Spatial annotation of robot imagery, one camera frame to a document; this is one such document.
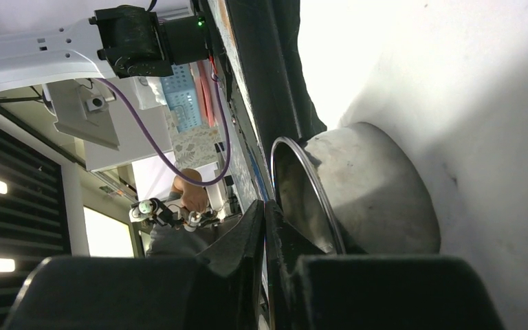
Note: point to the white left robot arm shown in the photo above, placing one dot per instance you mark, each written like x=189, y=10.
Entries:
x=122, y=42

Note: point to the pink plastic tray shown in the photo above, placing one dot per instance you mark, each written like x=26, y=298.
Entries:
x=205, y=88

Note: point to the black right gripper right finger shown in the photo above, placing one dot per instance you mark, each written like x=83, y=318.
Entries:
x=312, y=290

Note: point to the person in background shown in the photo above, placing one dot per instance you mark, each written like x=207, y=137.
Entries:
x=183, y=199

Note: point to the blue plastic basket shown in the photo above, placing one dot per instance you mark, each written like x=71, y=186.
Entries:
x=181, y=98

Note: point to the white dough disc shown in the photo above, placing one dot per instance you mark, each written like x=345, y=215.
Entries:
x=448, y=81

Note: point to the black baking tray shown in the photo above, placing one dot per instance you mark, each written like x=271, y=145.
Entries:
x=266, y=34

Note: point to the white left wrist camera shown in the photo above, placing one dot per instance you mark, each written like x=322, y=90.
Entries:
x=81, y=112

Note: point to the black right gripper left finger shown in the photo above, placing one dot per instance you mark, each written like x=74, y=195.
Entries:
x=216, y=289

